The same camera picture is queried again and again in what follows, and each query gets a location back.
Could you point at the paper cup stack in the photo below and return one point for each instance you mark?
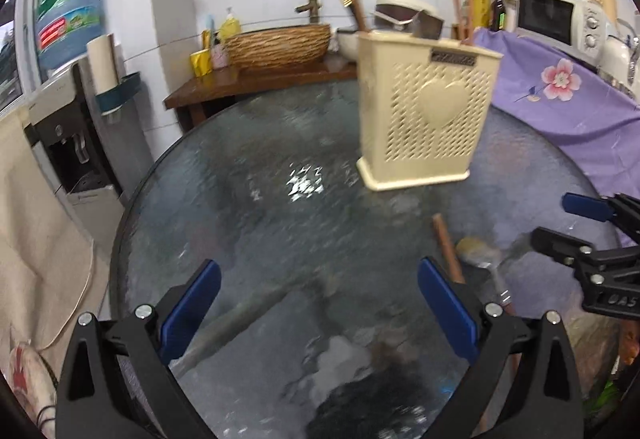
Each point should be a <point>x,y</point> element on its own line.
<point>104,61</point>

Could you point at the yellow soap bottle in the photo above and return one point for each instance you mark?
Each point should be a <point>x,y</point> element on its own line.
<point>230,26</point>

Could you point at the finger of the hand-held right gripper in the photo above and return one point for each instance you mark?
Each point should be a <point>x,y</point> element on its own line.
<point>585,206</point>
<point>557,244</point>

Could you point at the water dispenser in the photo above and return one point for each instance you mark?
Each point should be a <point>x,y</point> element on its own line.
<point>75,139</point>

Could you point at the white microwave oven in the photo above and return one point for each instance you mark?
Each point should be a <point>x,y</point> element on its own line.
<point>555,19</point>

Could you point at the white pan with glass lid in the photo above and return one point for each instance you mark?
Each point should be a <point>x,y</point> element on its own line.
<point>347,44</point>

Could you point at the green cup holder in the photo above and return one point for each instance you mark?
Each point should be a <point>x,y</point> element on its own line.
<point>120,94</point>

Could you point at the person's right hand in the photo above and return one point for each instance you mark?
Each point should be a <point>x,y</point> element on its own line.
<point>631,341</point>

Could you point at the metal spoon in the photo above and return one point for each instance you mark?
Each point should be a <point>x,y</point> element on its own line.
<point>477,251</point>

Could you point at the woven basin sink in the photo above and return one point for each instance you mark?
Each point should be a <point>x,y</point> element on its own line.
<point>277,46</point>

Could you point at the brown and white rice cooker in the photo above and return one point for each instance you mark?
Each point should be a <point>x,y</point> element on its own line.
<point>400,6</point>

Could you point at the blue water jug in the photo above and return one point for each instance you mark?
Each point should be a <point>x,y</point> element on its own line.
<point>67,11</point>

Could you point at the wooden counter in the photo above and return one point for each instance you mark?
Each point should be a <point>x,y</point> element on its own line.
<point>225,86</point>

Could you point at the window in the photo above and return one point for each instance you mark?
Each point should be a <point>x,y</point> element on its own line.
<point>10,69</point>

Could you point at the cream plastic utensil holder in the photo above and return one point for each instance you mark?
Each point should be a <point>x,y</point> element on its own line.
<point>425,119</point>

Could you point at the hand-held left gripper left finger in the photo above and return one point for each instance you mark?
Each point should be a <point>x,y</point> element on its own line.
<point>190,314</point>

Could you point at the white kettle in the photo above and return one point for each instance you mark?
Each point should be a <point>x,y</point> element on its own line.
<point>620,51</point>

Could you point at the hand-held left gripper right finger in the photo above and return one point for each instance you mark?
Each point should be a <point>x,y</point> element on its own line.
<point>447,309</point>

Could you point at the purple floral cloth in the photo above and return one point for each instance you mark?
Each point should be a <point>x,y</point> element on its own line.
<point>560,109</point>

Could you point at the pink bottle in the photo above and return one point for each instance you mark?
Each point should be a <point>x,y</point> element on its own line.
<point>220,54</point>

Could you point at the red and white bag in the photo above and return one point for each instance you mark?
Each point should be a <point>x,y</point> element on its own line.
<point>30,389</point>

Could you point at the bronze faucet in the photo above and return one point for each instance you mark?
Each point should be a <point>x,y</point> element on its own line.
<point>311,9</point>

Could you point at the brown glass bottle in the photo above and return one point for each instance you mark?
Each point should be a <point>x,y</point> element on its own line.
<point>497,14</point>

